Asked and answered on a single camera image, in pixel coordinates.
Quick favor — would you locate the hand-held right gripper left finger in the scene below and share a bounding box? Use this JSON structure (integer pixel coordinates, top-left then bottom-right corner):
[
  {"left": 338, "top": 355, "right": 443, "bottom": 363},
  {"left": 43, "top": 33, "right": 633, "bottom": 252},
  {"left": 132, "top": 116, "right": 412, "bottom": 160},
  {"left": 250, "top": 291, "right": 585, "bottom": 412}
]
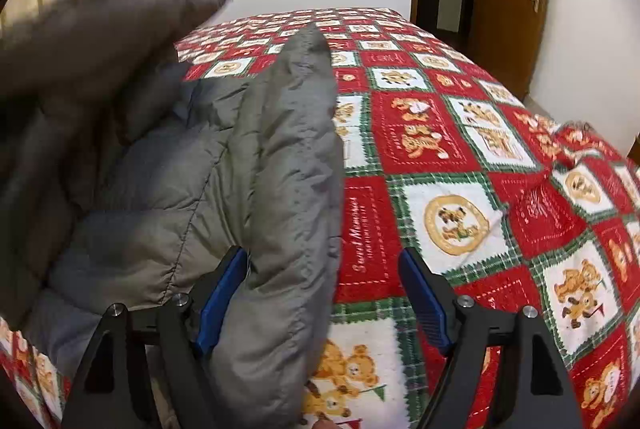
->
[{"left": 61, "top": 245, "right": 251, "bottom": 429}]

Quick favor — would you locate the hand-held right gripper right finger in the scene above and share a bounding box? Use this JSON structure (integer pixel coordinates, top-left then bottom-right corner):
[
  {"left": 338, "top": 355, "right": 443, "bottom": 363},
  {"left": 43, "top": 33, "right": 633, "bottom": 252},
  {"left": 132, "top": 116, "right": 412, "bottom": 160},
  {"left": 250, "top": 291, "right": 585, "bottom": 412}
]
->
[{"left": 397, "top": 246, "right": 583, "bottom": 429}]

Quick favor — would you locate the grey puffer jacket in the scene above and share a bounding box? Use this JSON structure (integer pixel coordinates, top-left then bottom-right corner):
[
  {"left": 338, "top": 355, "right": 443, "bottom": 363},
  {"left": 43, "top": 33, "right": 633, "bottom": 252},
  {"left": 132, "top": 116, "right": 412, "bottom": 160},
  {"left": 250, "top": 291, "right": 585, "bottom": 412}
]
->
[{"left": 0, "top": 0, "right": 346, "bottom": 429}]

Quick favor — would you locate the red bear printed blanket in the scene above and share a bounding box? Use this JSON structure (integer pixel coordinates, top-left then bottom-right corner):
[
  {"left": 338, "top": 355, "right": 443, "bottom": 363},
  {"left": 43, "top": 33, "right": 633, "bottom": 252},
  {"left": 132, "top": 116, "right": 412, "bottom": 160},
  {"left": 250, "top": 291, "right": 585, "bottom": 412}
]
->
[{"left": 0, "top": 6, "right": 640, "bottom": 429}]

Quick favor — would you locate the brown wooden door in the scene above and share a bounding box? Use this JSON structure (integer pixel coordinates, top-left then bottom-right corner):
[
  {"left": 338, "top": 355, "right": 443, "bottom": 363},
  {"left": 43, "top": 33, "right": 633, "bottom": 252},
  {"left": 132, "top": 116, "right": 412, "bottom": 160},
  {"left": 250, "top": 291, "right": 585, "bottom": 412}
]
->
[{"left": 472, "top": 0, "right": 552, "bottom": 102}]

